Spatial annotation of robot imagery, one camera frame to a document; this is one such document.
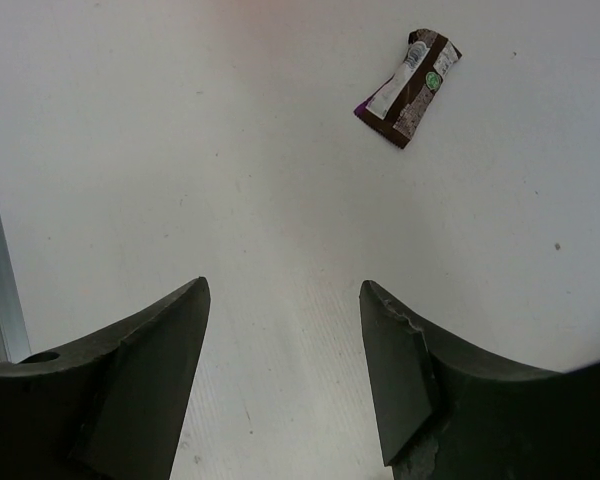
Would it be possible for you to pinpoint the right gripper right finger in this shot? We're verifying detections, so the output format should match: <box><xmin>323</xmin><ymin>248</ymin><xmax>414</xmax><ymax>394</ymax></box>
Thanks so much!
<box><xmin>359</xmin><ymin>280</ymin><xmax>600</xmax><ymax>479</ymax></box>

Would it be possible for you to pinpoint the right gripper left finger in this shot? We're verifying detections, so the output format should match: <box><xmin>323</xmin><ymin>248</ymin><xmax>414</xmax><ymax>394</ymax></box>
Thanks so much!
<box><xmin>0</xmin><ymin>277</ymin><xmax>210</xmax><ymax>479</ymax></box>

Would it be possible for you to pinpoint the brown white snack wrapper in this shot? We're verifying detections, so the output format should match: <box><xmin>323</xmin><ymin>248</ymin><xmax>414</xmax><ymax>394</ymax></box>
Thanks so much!
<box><xmin>354</xmin><ymin>28</ymin><xmax>462</xmax><ymax>149</ymax></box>

